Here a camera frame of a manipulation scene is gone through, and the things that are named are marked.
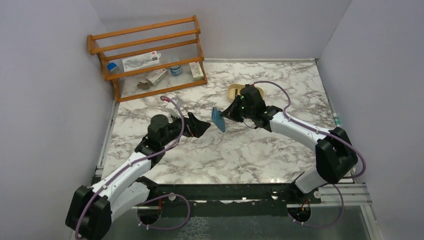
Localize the blue leather card holder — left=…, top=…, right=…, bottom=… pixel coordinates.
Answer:
left=211, top=107, right=226, bottom=133

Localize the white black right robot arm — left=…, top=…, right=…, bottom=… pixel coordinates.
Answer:
left=219, top=84, right=359, bottom=196

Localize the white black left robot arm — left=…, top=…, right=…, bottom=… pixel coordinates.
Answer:
left=65, top=112, right=211, bottom=240

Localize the beige oval tray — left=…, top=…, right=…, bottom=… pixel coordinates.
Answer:
left=226, top=83, right=265, bottom=103

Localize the green white small box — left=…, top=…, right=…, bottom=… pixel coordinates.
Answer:
left=189, top=61, right=204, bottom=81

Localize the blue white small jar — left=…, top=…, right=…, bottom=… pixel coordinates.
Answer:
left=169, top=65, right=182, bottom=76

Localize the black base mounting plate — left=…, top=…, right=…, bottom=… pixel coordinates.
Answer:
left=129, top=176, right=321, bottom=218

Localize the wooden tiered shelf rack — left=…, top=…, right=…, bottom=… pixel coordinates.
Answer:
left=87, top=15, right=208, bottom=103

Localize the white blister pack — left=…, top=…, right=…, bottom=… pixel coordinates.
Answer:
left=122, top=51, right=161, bottom=73

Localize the blue white eraser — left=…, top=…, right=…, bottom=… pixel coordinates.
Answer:
left=106, top=62, right=121, bottom=74

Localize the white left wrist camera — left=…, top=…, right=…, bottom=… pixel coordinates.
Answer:
left=160, top=96, right=184, bottom=118

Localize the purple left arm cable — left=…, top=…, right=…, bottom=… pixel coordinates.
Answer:
left=74, top=95, right=192, bottom=240

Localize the aluminium frame rail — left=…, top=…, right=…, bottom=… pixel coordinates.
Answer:
left=318, top=183, right=373, bottom=206

